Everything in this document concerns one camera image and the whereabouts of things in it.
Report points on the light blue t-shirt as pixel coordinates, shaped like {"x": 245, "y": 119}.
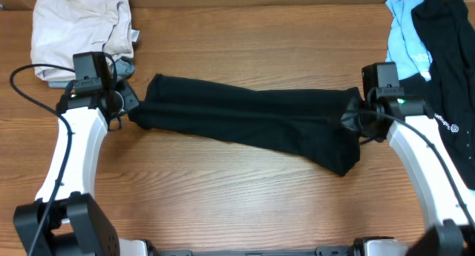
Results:
{"x": 404, "y": 47}

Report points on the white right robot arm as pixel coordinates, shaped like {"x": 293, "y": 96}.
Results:
{"x": 407, "y": 123}

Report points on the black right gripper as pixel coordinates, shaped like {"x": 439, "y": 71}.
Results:
{"x": 349, "y": 122}

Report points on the blue folded jeans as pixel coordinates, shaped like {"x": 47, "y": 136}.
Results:
{"x": 125, "y": 68}

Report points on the black polo shirt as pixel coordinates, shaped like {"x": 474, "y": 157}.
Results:
{"x": 445, "y": 30}

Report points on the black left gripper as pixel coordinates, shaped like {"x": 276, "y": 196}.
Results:
{"x": 130, "y": 99}

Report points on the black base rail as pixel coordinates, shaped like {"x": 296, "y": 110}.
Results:
{"x": 319, "y": 251}

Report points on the black t-shirt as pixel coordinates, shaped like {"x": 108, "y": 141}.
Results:
{"x": 303, "y": 122}

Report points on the beige folded trousers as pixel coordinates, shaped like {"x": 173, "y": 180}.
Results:
{"x": 62, "y": 28}

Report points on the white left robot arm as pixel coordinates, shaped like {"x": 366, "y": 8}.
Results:
{"x": 65, "y": 218}

